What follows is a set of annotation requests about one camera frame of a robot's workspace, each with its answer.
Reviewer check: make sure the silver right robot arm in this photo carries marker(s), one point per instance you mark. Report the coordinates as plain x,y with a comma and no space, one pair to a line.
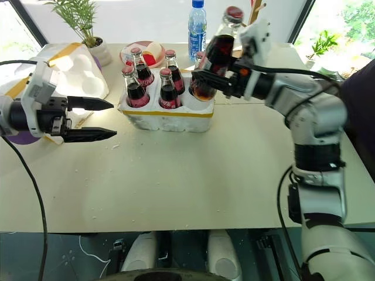
322,111

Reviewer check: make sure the purple round mat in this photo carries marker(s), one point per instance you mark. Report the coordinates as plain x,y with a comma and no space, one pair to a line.
22,140

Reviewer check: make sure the white rounded robot leg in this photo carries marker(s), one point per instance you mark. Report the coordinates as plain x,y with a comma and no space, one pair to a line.
140,251
224,254

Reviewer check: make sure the dark bulky shape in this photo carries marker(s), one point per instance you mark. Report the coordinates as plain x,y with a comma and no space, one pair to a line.
361,117

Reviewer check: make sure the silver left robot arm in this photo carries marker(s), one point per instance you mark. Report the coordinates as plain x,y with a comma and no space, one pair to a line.
20,117

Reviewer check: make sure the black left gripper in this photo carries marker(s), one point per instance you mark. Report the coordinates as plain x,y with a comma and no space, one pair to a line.
54,106

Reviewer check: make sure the white and yellow toy food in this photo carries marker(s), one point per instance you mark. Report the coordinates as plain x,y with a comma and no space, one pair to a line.
155,49

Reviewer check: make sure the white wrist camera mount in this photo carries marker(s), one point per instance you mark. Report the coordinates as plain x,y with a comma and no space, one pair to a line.
255,38
38,85

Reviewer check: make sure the wooden easel frame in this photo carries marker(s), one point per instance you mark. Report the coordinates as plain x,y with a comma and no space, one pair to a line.
254,11

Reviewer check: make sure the blue plastic water bottle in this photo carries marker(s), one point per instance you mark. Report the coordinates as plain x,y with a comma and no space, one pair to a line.
197,32

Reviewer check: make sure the white foam crate yellow tape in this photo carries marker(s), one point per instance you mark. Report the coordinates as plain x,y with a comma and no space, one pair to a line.
175,118

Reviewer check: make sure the pink plate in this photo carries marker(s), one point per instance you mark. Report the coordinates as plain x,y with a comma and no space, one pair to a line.
127,52

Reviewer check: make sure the glass cola bottle red cap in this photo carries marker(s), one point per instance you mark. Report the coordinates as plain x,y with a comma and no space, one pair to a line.
200,57
136,93
169,93
143,73
175,76
219,49

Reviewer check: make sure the black window frame post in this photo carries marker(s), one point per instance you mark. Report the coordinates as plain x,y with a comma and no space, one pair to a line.
33,23
301,20

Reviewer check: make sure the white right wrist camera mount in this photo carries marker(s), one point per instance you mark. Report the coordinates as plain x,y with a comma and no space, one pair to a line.
255,38

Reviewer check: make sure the red toy food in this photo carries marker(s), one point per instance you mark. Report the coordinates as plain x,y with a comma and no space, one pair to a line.
150,59

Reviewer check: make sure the small green plant white pot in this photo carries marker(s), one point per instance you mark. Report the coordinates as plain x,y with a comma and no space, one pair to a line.
320,47

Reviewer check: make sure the dark rounded robot torso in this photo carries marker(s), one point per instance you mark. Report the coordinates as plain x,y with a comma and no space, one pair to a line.
175,275

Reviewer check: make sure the green plant in white pot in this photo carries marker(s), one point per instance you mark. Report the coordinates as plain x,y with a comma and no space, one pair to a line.
101,51

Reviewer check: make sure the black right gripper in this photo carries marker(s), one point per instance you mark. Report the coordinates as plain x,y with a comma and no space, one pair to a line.
238,83

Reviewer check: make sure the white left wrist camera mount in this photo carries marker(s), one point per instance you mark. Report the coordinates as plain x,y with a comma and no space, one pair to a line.
38,85

